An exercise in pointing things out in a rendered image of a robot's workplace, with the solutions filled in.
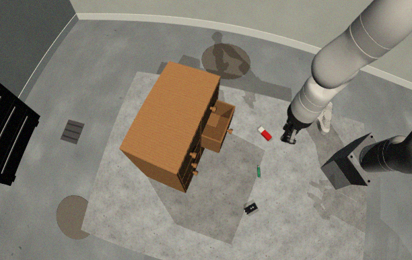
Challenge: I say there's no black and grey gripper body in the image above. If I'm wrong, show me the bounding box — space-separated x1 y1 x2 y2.
287 104 313 134

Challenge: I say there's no brown wooden chest of drawers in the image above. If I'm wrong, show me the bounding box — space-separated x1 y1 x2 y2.
119 61 221 193

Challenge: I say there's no black nine-volt battery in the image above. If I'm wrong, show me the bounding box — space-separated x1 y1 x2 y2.
244 203 258 214

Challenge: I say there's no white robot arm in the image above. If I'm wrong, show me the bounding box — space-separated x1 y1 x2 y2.
291 0 412 174

